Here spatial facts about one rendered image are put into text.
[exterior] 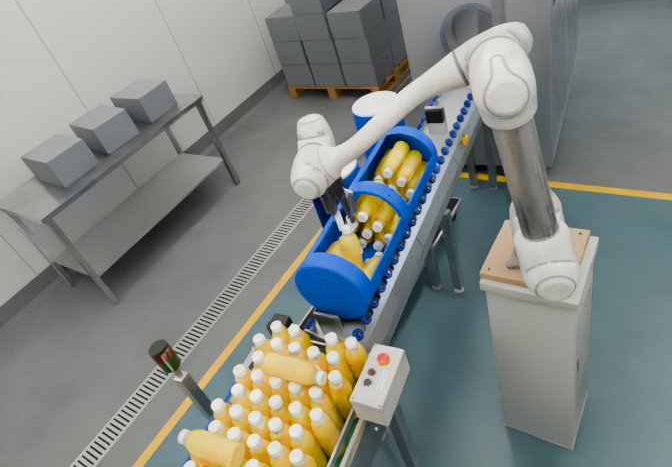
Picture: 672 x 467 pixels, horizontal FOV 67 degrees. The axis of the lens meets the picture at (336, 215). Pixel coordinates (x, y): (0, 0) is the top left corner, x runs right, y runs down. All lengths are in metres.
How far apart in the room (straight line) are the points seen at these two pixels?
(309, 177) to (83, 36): 3.78
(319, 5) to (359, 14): 0.43
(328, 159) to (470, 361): 1.75
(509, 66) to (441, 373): 1.95
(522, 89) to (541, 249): 0.51
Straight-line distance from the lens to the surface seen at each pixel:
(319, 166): 1.37
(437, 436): 2.68
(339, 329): 1.84
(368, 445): 1.78
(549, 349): 2.04
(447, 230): 2.79
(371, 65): 5.23
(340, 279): 1.72
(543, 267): 1.53
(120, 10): 5.16
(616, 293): 3.15
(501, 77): 1.18
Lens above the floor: 2.37
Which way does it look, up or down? 37 degrees down
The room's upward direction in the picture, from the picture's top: 20 degrees counter-clockwise
